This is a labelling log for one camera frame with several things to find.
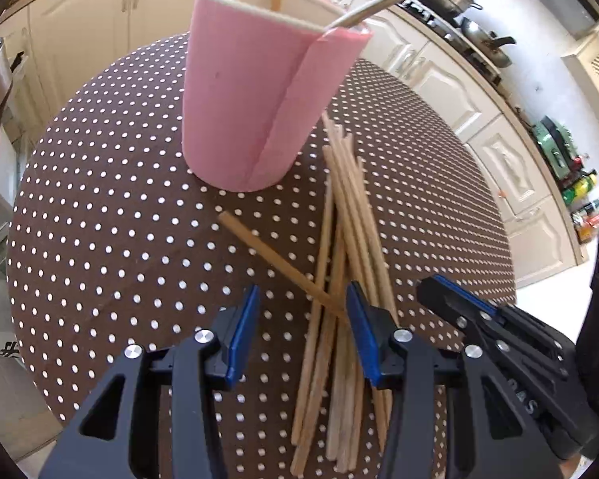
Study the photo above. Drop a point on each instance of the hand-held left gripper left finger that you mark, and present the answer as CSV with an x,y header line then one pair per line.
x,y
243,322

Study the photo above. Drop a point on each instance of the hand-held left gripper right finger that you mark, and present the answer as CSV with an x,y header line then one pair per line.
x,y
362,324

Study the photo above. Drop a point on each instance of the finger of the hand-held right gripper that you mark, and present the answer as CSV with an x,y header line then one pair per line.
x,y
459,292

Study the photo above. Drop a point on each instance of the bunch of wooden chopsticks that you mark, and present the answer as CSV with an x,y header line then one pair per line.
x,y
350,200

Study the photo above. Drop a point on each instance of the pink cup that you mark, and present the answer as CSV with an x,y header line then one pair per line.
x,y
239,85

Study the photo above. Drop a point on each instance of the dark sauce bottle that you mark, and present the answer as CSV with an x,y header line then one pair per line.
x,y
589,207

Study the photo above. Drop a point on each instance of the green and yellow bottle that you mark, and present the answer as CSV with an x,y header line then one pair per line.
x,y
581,187

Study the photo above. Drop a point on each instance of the red sauce bottle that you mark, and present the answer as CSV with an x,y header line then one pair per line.
x,y
576,163

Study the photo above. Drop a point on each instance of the green electric cooker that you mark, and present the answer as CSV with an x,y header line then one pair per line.
x,y
554,144

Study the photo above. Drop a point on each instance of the brown polka dot tablecloth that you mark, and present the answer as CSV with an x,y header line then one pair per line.
x,y
105,209

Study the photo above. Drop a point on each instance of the steel wok with lid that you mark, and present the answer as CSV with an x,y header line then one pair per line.
x,y
484,40

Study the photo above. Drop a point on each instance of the black gas stove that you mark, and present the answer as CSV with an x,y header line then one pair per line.
x,y
444,30

